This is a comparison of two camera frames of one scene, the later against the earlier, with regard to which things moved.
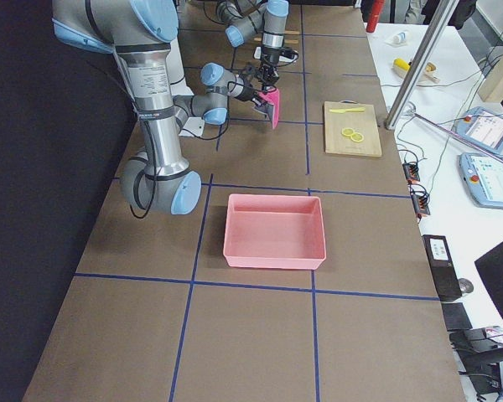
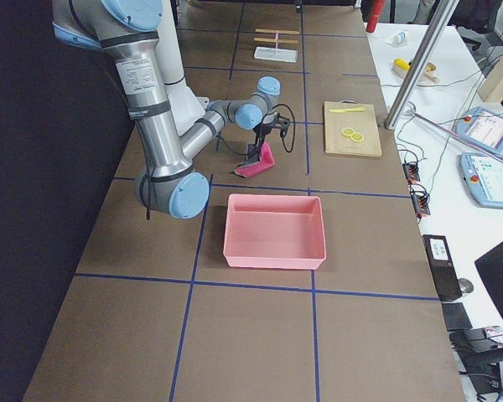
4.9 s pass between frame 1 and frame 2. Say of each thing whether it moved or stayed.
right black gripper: moved
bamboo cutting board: stayed
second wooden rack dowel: stayed
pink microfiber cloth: moved
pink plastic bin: stayed
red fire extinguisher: stayed
